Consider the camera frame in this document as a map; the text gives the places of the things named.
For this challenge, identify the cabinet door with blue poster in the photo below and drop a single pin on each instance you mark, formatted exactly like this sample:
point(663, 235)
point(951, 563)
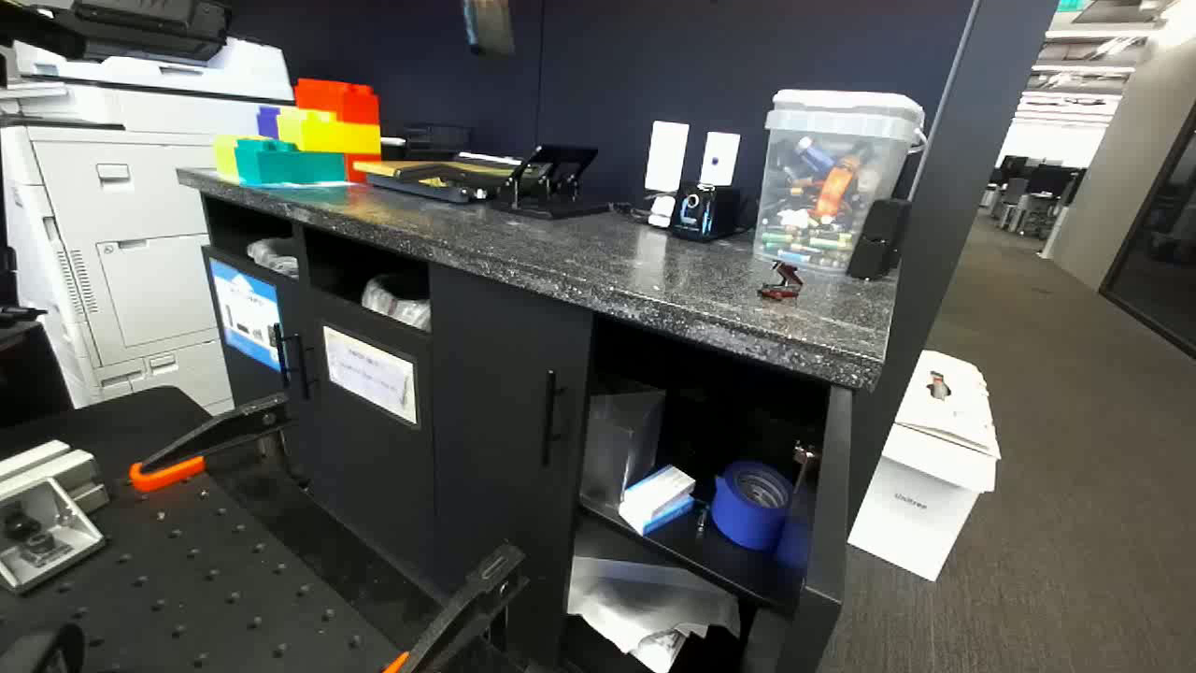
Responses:
point(247, 317)

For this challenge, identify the black cabinet with granite top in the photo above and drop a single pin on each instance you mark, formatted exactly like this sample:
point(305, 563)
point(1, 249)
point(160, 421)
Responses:
point(648, 266)

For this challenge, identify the crumpled white plastic sheet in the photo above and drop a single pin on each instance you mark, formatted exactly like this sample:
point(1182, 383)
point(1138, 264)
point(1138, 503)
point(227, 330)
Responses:
point(648, 612)

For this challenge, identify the black perforated table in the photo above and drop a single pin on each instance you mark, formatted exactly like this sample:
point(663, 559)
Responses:
point(189, 585)

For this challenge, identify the flat black device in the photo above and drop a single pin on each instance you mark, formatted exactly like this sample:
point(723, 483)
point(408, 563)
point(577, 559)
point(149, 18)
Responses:
point(879, 235)

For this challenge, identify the small white charger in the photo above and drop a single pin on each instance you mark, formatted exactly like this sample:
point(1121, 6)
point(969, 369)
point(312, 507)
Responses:
point(661, 209)

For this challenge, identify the black clamp with orange grip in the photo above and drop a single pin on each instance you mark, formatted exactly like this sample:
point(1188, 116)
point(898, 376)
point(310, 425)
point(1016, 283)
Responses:
point(470, 602)
point(201, 451)

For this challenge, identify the small dark binder clip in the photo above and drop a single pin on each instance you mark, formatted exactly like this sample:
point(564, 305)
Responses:
point(782, 283)

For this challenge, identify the large white wall outlet plate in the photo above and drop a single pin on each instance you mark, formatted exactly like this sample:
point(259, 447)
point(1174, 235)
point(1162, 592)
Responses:
point(667, 153)

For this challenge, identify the white cardboard box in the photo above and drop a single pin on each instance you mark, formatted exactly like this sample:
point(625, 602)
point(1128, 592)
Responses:
point(935, 473)

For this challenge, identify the blue tape roll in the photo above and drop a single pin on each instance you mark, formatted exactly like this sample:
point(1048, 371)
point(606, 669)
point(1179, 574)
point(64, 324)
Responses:
point(751, 507)

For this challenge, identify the yellow plastic bin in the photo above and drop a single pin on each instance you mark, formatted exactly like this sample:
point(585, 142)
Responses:
point(326, 132)

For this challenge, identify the clear plastic bag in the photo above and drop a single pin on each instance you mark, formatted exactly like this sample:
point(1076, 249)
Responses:
point(398, 305)
point(273, 255)

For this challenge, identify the small blue plastic bin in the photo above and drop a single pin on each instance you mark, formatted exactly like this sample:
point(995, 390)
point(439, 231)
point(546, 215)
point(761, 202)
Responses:
point(269, 122)

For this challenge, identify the small white wall plate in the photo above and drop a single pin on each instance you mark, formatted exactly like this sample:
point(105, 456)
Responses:
point(718, 158)

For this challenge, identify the black tape dispenser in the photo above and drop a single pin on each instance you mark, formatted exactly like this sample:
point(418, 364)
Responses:
point(703, 209)

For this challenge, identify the white office printer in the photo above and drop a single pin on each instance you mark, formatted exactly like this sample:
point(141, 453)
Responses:
point(114, 235)

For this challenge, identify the orange plastic bin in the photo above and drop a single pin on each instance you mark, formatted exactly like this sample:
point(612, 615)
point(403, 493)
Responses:
point(338, 97)

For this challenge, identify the blue and white box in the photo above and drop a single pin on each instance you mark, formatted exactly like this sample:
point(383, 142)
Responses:
point(656, 498)

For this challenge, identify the clear plastic tub with lid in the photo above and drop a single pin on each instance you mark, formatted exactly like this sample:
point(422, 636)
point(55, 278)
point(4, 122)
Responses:
point(829, 172)

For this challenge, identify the silver metal bracket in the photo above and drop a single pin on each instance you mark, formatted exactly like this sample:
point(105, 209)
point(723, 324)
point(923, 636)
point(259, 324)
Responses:
point(44, 524)

